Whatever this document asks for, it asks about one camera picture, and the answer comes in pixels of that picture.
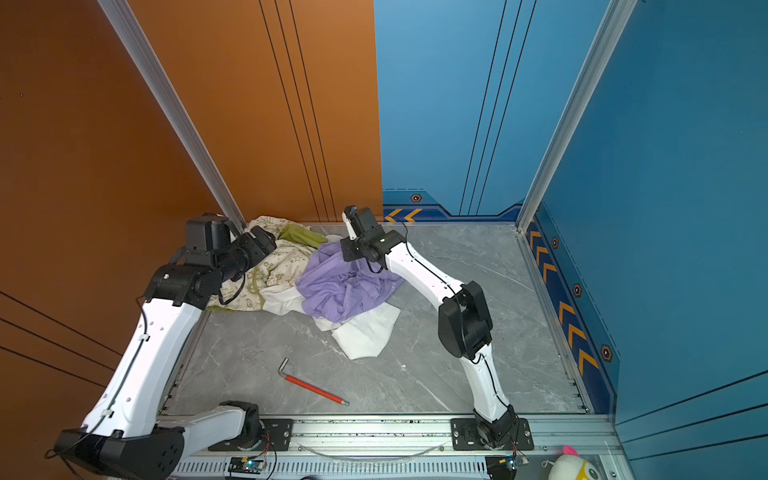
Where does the cream green patterned cloth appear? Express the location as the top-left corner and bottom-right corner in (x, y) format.
(208, 216), (318, 312)

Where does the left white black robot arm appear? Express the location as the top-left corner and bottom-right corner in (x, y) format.
(44, 214), (276, 479)

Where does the white plush toy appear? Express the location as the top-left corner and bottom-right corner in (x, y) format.
(546, 446), (604, 480)

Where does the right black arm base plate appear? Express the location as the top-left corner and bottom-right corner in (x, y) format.
(449, 417), (535, 452)

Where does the right green circuit board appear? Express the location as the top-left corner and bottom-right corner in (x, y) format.
(485, 456), (522, 480)

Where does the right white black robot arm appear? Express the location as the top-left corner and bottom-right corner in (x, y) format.
(341, 206), (519, 449)

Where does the white cloth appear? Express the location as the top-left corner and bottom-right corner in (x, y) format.
(261, 286), (401, 360)

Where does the red handled hex key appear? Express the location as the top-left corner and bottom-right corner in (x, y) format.
(278, 358), (349, 407)

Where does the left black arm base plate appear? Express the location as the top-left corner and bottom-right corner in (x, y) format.
(208, 418), (294, 452)

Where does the left green circuit board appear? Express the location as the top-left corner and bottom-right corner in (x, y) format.
(228, 456), (268, 476)

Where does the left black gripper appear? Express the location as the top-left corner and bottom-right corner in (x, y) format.
(215, 225), (276, 287)

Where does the aluminium front rail frame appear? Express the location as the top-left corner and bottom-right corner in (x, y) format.
(163, 413), (634, 479)

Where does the purple cloth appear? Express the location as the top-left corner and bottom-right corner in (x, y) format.
(296, 242), (404, 323)

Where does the green circuit board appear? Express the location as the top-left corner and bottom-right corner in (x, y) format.
(485, 456), (522, 480)
(228, 456), (268, 476)

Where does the olive green cloth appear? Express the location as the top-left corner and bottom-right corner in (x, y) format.
(278, 223), (328, 249)

